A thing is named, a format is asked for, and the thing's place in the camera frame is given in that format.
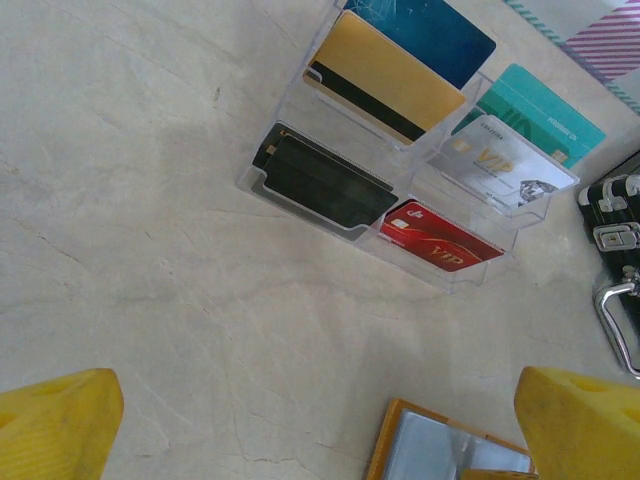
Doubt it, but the white VIP card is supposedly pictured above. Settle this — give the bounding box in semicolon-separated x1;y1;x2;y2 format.
430;114;575;209

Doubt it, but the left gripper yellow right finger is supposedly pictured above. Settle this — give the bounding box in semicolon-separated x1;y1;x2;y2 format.
515;366;640;480

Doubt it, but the black hard case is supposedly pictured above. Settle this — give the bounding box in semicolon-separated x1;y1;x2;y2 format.
577;149;640;376

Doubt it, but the black card with chip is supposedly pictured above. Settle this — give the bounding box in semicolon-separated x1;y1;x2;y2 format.
252;122;397;196

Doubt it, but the gold card with stripe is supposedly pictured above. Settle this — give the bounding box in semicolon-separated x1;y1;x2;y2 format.
302;10;467;146

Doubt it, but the dark card with stripe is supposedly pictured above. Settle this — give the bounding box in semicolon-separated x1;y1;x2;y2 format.
262;133;400;230

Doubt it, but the red VIP card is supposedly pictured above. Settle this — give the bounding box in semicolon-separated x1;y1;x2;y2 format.
378;198;506;273

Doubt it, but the teal card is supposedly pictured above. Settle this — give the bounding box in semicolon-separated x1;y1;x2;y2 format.
452;63;607;170

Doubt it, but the orange card holder wallet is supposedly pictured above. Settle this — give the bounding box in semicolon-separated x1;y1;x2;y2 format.
367;398;539;480

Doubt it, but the blue card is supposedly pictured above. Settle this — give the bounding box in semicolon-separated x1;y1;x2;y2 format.
344;0;497;91

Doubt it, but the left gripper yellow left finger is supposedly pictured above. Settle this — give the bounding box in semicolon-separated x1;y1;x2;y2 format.
0;368;125;480

